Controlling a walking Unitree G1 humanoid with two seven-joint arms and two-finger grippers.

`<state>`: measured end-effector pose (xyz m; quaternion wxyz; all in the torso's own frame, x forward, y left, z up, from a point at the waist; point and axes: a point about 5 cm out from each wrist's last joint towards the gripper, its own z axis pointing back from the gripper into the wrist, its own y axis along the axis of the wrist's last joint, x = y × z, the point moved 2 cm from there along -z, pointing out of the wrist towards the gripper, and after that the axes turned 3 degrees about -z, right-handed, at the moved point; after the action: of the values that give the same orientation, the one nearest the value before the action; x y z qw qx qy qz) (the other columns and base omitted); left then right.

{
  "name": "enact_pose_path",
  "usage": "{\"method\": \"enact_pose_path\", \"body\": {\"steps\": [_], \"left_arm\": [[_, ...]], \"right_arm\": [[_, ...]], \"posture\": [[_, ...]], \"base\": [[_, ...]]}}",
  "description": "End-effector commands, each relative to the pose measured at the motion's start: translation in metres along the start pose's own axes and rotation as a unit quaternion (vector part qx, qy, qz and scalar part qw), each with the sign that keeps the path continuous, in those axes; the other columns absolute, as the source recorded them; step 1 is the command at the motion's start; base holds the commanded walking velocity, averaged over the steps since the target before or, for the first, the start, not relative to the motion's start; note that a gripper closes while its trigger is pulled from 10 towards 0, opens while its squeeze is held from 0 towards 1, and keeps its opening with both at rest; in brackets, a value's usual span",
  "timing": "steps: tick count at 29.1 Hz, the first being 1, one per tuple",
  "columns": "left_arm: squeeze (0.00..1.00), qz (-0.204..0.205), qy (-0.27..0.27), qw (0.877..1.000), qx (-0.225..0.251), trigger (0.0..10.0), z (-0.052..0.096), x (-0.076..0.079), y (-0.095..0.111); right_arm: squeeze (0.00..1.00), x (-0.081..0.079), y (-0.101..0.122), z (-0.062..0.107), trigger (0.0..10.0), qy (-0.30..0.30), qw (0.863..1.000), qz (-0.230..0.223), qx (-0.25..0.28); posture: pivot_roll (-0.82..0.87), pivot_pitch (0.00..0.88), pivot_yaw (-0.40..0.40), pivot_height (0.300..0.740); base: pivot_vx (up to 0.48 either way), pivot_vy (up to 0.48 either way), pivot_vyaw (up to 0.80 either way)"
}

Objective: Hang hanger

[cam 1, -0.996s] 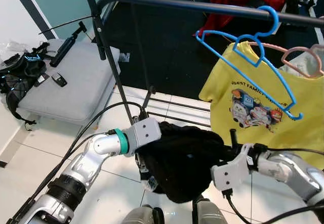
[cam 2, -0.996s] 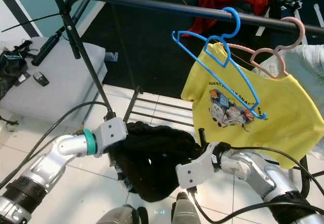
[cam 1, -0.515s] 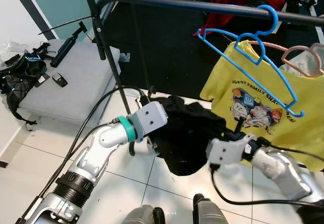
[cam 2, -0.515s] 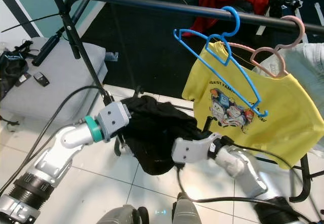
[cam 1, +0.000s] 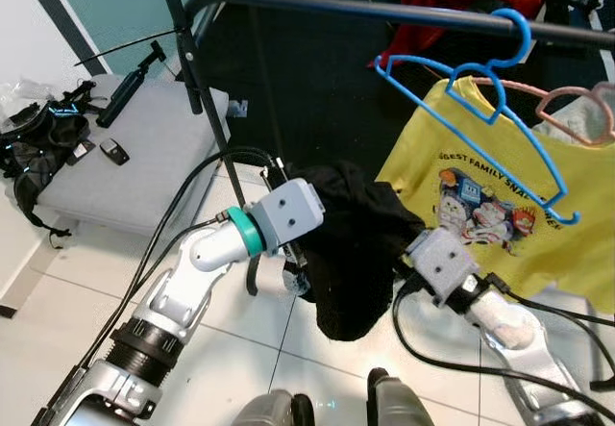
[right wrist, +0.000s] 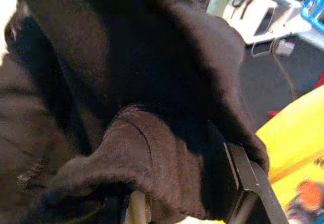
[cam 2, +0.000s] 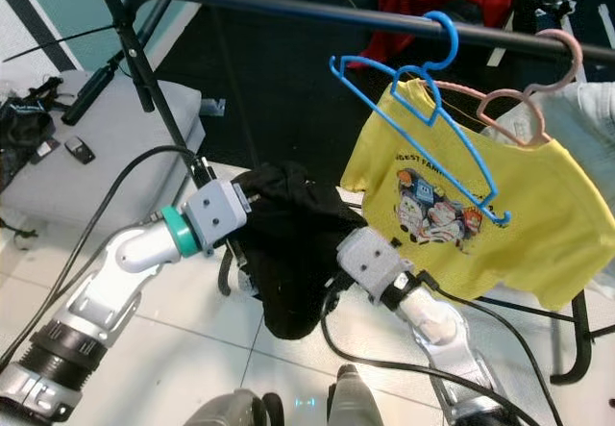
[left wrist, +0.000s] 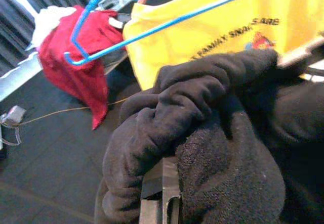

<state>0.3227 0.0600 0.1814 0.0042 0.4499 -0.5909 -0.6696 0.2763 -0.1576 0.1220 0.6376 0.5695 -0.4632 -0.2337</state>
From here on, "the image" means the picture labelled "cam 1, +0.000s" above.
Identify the blue plastic clothes hanger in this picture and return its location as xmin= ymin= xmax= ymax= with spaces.
xmin=373 ymin=8 xmax=582 ymax=225

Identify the small grey bracket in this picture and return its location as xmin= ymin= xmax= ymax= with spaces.
xmin=226 ymin=99 xmax=253 ymax=119

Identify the pale grey garment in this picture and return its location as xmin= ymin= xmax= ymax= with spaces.
xmin=543 ymin=85 xmax=615 ymax=148

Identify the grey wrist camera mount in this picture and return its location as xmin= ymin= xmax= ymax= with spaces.
xmin=404 ymin=229 xmax=480 ymax=304
xmin=252 ymin=178 xmax=326 ymax=256

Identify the black hand pump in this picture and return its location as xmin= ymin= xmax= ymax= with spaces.
xmin=96 ymin=41 xmax=167 ymax=129

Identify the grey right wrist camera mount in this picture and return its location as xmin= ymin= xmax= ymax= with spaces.
xmin=404 ymin=229 xmax=480 ymax=304

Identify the black metal clothes rack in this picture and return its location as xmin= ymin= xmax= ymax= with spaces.
xmin=154 ymin=0 xmax=615 ymax=196

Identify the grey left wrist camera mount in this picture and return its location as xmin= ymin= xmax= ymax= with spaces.
xmin=252 ymin=178 xmax=326 ymax=256

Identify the black strap bag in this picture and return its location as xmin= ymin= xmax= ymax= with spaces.
xmin=0 ymin=80 xmax=92 ymax=244

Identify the grey seat cushion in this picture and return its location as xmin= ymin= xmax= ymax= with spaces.
xmin=34 ymin=72 xmax=232 ymax=237

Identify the small black device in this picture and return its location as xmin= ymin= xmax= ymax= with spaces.
xmin=99 ymin=138 xmax=132 ymax=166
xmin=65 ymin=139 xmax=95 ymax=165

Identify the pink clothes hanger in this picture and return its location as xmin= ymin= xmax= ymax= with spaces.
xmin=498 ymin=78 xmax=615 ymax=148

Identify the black t-shirt white print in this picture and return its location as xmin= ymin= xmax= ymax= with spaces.
xmin=288 ymin=162 xmax=426 ymax=343

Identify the yellow cartoon print t-shirt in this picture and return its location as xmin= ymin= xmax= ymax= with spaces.
xmin=375 ymin=75 xmax=615 ymax=316

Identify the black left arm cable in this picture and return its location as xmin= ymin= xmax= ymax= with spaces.
xmin=82 ymin=147 xmax=289 ymax=369

